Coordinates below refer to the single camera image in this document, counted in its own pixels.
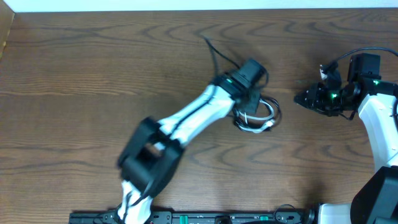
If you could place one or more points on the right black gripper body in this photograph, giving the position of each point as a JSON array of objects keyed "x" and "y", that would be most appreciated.
[{"x": 329, "y": 101}]

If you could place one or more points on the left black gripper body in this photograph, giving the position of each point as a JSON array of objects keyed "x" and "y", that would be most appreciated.
[{"x": 251, "y": 106}]

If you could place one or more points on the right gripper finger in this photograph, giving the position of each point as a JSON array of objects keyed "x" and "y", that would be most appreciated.
[
  {"x": 304, "y": 94},
  {"x": 307, "y": 103}
]

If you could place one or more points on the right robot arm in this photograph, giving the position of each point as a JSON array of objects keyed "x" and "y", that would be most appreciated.
[{"x": 375, "y": 102}]

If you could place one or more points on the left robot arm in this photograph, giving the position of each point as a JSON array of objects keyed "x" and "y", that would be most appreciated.
[{"x": 153, "y": 153}]

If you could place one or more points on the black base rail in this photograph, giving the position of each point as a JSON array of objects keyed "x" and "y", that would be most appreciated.
[{"x": 283, "y": 216}]

